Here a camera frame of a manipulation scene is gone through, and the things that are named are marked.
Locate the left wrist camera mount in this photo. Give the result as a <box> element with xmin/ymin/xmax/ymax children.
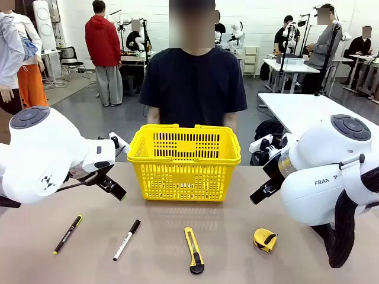
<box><xmin>108</xmin><ymin>132</ymin><xmax>130</xmax><ymax>152</ymax></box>

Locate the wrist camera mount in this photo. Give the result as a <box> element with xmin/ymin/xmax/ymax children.
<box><xmin>108</xmin><ymin>132</ymin><xmax>130</xmax><ymax>152</ymax></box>
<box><xmin>249</xmin><ymin>133</ymin><xmax>290</xmax><ymax>155</ymax></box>

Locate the person's right forearm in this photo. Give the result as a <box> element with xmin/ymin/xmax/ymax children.
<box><xmin>147</xmin><ymin>105</ymin><xmax>162</xmax><ymax>125</ymax></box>

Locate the person's left forearm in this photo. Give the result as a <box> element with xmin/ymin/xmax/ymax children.
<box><xmin>224</xmin><ymin>111</ymin><xmax>239</xmax><ymax>131</ymax></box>

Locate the yellow utility knife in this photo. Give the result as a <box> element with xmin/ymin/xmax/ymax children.
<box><xmin>184</xmin><ymin>227</ymin><xmax>205</xmax><ymax>275</ymax></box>

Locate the yellow plastic shopping basket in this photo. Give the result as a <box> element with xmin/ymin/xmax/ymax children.
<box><xmin>126</xmin><ymin>123</ymin><xmax>242</xmax><ymax>202</ymax></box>

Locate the black office chair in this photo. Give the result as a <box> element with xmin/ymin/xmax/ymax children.
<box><xmin>60</xmin><ymin>46</ymin><xmax>91</xmax><ymax>82</ymax></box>

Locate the white marker black cap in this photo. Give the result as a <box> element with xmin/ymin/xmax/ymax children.
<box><xmin>113</xmin><ymin>219</ymin><xmax>142</xmax><ymax>262</ymax></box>

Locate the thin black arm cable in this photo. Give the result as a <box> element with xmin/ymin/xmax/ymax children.
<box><xmin>54</xmin><ymin>173</ymin><xmax>98</xmax><ymax>193</ymax></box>

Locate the mannequin white shirt brown skirt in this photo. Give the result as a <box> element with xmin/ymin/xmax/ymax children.
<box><xmin>0</xmin><ymin>0</ymin><xmax>27</xmax><ymax>117</ymax></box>

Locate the yellow tape measure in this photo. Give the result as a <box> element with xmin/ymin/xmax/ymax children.
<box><xmin>253</xmin><ymin>228</ymin><xmax>279</xmax><ymax>253</ymax></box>

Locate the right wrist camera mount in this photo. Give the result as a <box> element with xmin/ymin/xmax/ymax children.
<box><xmin>249</xmin><ymin>133</ymin><xmax>290</xmax><ymax>155</ymax></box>

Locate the black pen yellow cap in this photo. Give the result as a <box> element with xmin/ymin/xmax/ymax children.
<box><xmin>53</xmin><ymin>215</ymin><xmax>83</xmax><ymax>256</ymax></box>

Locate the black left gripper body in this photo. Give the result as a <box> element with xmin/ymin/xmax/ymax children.
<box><xmin>68</xmin><ymin>163</ymin><xmax>115</xmax><ymax>186</ymax></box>

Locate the mannequin in orange trousers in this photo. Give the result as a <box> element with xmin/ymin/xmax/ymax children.
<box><xmin>11</xmin><ymin>11</ymin><xmax>50</xmax><ymax>109</ymax></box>

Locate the seated person black jacket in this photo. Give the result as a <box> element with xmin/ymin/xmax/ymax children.
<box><xmin>345</xmin><ymin>25</ymin><xmax>373</xmax><ymax>64</ymax></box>

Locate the person in grey sweater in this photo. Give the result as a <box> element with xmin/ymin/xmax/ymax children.
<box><xmin>301</xmin><ymin>3</ymin><xmax>339</xmax><ymax>95</ymax></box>

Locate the person in red hoodie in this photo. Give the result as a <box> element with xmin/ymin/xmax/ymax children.
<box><xmin>85</xmin><ymin>0</ymin><xmax>124</xmax><ymax>107</ymax></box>

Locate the person in dark t-shirt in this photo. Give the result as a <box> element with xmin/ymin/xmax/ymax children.
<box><xmin>139</xmin><ymin>0</ymin><xmax>248</xmax><ymax>128</ymax></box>

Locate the person in black shirt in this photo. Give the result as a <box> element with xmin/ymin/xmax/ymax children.
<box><xmin>274</xmin><ymin>15</ymin><xmax>300</xmax><ymax>54</ymax></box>

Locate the white standing air conditioner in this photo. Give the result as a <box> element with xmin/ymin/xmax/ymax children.
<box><xmin>31</xmin><ymin>0</ymin><xmax>57</xmax><ymax>51</ymax></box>

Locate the seated person in black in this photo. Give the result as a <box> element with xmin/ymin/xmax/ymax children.
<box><xmin>126</xmin><ymin>19</ymin><xmax>149</xmax><ymax>51</ymax></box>

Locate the black backpack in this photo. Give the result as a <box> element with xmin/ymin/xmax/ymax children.
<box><xmin>253</xmin><ymin>119</ymin><xmax>285</xmax><ymax>143</ymax></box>

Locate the long white desk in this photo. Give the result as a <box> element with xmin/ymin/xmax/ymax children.
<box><xmin>262</xmin><ymin>58</ymin><xmax>321</xmax><ymax>93</ymax></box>

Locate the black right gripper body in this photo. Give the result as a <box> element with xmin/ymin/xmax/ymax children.
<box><xmin>262</xmin><ymin>156</ymin><xmax>287</xmax><ymax>190</ymax></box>

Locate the black sleeved cable bundle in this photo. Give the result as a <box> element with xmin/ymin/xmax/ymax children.
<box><xmin>310</xmin><ymin>189</ymin><xmax>356</xmax><ymax>269</ymax></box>

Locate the white table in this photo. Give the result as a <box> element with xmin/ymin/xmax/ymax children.
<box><xmin>257</xmin><ymin>92</ymin><xmax>379</xmax><ymax>137</ymax></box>

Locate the white drawer cabinet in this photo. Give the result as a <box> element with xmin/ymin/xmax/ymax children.
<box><xmin>243</xmin><ymin>46</ymin><xmax>259</xmax><ymax>79</ymax></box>

